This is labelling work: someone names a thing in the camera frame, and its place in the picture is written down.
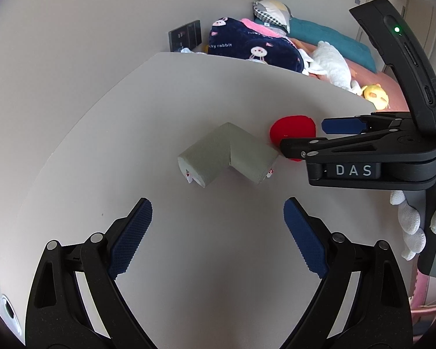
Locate pink blanket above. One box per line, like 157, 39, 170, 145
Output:
240, 18, 295, 48

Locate white goose plush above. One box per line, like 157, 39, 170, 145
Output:
305, 41, 362, 95

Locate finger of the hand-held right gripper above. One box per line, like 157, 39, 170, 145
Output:
280, 127, 436, 164
321, 112, 422, 136

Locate patchwork checked pillow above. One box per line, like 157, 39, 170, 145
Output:
253, 0, 293, 34

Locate teal pillow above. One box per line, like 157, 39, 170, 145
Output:
289, 18, 378, 74

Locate person's right hand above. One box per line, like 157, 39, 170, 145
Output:
390, 189, 436, 261

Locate dark wall socket panel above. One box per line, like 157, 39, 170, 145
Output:
168, 20, 201, 52

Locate bed with pink sheet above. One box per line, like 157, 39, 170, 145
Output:
287, 38, 411, 113

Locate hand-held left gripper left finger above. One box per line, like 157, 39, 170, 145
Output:
25, 197, 157, 349

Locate round table cable grommet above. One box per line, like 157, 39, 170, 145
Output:
0, 295, 22, 330

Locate grey foam corner guard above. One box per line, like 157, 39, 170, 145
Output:
177, 122, 280, 188

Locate yellow chick plush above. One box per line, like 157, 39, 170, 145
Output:
361, 84, 389, 110

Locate red round plastic piece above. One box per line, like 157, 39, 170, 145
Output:
270, 115, 317, 162

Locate navy rabbit print blanket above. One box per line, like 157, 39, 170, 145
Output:
207, 17, 306, 75

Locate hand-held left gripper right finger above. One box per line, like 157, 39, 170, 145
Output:
280, 196, 414, 349

